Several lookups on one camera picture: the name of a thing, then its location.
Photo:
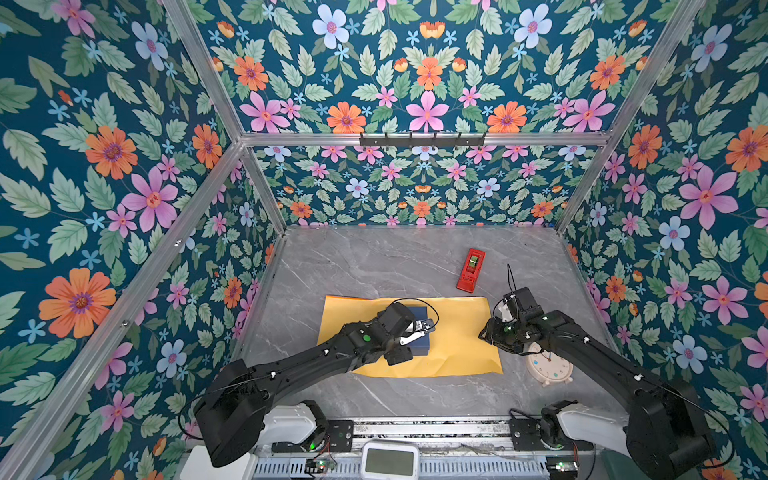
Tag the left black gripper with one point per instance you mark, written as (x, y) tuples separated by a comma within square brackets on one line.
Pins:
[(402, 355)]

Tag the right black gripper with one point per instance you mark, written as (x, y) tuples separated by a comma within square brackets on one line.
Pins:
[(491, 333)]

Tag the blue gift box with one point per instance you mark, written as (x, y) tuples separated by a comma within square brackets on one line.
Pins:
[(420, 346)]

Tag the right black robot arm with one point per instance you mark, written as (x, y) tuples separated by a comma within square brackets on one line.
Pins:
[(663, 428)]

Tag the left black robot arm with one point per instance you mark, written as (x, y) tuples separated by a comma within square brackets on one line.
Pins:
[(232, 411)]

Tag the white round clock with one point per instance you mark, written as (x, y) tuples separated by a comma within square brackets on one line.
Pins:
[(546, 367)]

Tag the red tape dispenser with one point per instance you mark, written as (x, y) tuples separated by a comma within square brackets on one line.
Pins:
[(469, 276)]

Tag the white display device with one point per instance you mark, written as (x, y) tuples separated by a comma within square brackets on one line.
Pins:
[(387, 460)]

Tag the green mat bottom right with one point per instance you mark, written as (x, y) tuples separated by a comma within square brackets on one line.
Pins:
[(620, 467)]

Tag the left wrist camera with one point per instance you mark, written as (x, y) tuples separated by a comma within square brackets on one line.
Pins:
[(418, 329)]

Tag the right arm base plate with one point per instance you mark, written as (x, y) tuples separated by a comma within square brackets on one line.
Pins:
[(529, 434)]

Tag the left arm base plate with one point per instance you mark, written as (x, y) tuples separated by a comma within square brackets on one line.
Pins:
[(335, 435)]

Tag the black hook rail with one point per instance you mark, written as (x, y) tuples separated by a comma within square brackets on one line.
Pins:
[(439, 140)]

